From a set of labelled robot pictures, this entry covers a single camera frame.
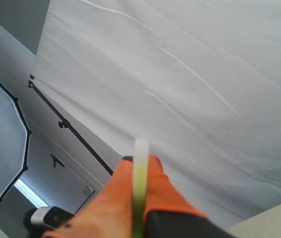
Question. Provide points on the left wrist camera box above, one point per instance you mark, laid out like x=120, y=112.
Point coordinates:
x=47, y=218

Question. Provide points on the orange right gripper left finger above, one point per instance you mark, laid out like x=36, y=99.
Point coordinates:
x=109, y=214

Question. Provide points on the thin green straw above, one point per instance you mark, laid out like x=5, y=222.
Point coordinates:
x=139, y=184

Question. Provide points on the black backdrop stand pole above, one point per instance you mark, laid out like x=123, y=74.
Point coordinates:
x=64, y=123

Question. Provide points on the white backdrop sheet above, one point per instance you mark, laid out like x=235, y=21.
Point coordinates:
x=200, y=79

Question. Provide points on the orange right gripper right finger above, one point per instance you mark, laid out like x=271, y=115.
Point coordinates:
x=168, y=214

